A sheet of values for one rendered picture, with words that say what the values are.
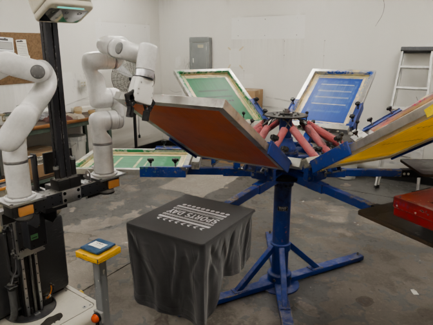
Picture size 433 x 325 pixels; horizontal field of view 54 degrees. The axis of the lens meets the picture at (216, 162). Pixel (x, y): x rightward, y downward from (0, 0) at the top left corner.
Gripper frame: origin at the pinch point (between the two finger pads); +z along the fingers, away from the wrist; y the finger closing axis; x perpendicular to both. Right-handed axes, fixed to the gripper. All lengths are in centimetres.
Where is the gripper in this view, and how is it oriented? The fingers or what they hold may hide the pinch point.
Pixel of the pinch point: (137, 117)
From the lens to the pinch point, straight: 169.5
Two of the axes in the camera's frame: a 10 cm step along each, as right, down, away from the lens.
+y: -5.1, -0.7, -8.6
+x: 8.5, 1.4, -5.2
